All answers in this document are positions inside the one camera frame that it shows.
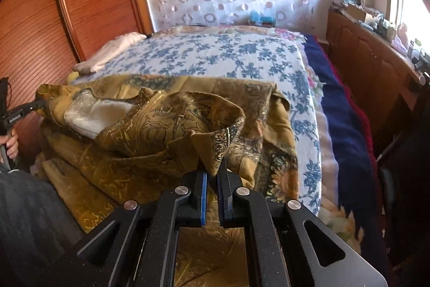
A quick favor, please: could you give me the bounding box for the pink figurine on cabinet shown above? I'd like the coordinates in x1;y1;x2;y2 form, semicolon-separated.
391;23;409;56

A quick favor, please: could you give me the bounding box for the wooden headboard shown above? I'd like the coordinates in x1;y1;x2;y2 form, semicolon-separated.
0;0;155;160

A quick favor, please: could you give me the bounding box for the navy blue blanket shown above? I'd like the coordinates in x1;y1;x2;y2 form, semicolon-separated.
303;35;383;247

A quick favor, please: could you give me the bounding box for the wooden sideboard cabinet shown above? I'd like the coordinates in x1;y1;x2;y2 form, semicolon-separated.
326;10;429;154

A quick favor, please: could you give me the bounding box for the golden brown patterned cloth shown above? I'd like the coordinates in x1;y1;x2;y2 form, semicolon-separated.
36;74;299;286

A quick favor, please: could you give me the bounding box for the person left hand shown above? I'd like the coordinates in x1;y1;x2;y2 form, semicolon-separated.
0;129;18;160

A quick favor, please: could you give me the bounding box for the pink beige pillow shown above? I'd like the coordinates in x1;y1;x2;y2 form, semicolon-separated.
73;32;146;75

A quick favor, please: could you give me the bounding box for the blue floral white bedsheet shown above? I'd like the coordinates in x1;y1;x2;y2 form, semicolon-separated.
73;27;324;213

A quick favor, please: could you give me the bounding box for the blue box behind bed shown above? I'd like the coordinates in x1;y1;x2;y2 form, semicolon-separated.
248;10;275;27

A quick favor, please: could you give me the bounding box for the window with wooden frame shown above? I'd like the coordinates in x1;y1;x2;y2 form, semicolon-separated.
388;0;429;51

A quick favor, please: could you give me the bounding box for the cardboard box on cabinet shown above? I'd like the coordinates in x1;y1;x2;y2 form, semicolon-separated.
345;3;377;26

